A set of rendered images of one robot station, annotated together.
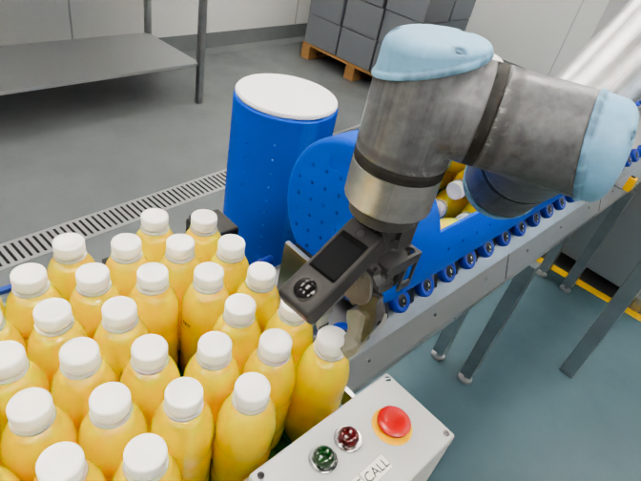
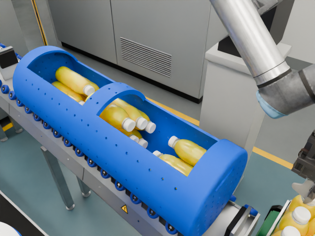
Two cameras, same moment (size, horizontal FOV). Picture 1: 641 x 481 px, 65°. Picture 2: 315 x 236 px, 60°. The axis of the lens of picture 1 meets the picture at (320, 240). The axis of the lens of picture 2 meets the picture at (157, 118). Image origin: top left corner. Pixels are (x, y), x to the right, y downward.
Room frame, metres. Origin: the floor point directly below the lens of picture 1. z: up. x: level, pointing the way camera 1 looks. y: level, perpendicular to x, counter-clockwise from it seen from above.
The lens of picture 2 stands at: (0.83, 0.39, 1.75)
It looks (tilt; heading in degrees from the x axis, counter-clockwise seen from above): 42 degrees down; 273
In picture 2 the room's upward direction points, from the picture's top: straight up
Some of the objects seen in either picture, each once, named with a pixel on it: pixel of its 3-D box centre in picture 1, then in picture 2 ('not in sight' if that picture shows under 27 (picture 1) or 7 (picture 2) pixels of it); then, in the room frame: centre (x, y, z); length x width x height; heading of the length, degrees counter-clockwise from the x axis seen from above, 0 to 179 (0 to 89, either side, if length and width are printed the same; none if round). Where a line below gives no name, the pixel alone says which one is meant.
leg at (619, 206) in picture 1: (594, 243); (6, 104); (2.17, -1.32, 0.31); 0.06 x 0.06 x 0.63; 51
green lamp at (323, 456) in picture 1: (323, 456); not in sight; (0.27, -0.05, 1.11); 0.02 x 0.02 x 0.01
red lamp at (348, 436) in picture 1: (348, 436); not in sight; (0.29, -0.07, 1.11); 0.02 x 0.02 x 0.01
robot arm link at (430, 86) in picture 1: (421, 103); not in sight; (0.45, -0.06, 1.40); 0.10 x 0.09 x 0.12; 81
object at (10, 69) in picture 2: not in sight; (8, 63); (1.66, -0.82, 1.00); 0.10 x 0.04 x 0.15; 51
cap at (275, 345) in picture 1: (275, 343); not in sight; (0.40, 0.02, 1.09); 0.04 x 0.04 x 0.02
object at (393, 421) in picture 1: (393, 422); not in sight; (0.32, -0.12, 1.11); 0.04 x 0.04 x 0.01
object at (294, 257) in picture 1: (303, 284); (235, 228); (0.63, 0.01, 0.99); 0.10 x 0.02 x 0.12; 51
